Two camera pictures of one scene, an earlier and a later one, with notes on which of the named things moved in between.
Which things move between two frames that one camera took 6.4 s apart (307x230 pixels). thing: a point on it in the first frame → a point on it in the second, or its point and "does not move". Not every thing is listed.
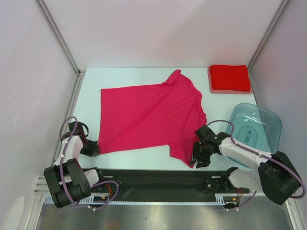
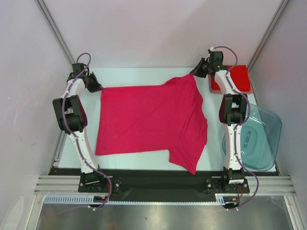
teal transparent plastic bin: [254, 127] does not move
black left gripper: [94, 148] → [97, 86]
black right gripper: [203, 162] → [197, 71]
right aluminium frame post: [284, 3] does not move
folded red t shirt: [229, 77] does not move
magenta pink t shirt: [135, 116] does not move
